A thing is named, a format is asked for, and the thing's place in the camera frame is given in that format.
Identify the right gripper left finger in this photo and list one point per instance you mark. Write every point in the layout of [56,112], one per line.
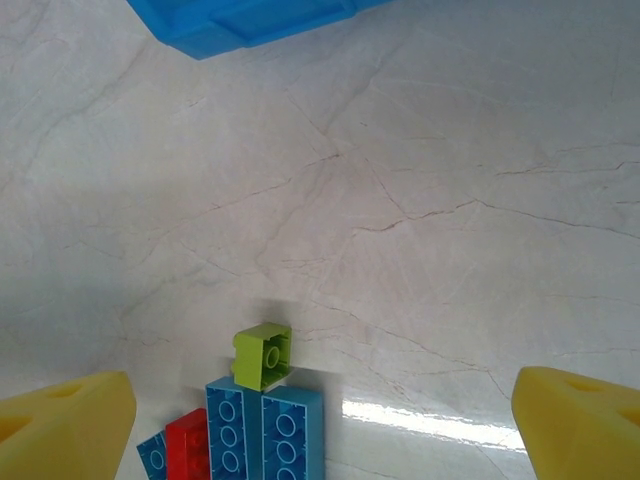
[55,435]

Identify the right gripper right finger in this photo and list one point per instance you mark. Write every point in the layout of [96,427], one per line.
[585,435]

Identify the small blue lego brick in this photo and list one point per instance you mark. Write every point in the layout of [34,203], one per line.
[152,457]

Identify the long red lego brick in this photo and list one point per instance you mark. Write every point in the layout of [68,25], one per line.
[187,445]

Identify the long blue lego brick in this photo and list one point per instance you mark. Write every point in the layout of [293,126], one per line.
[227,435]
[290,435]

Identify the small green lego brick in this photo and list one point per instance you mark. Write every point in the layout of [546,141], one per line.
[255,360]

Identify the blue plastic bin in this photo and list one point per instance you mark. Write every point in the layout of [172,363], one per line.
[200,30]

